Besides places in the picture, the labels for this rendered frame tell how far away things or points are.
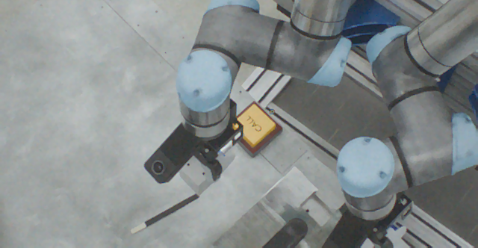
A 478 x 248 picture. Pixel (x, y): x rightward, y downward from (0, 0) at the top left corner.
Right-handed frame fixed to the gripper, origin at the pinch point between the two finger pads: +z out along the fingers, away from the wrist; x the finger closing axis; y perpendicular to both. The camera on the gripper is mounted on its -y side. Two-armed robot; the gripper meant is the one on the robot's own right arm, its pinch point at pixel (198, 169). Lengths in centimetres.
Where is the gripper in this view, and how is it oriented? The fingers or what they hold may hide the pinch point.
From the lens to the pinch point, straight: 158.6
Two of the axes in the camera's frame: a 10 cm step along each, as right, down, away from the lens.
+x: -6.9, -6.7, 2.7
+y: 7.2, -6.3, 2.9
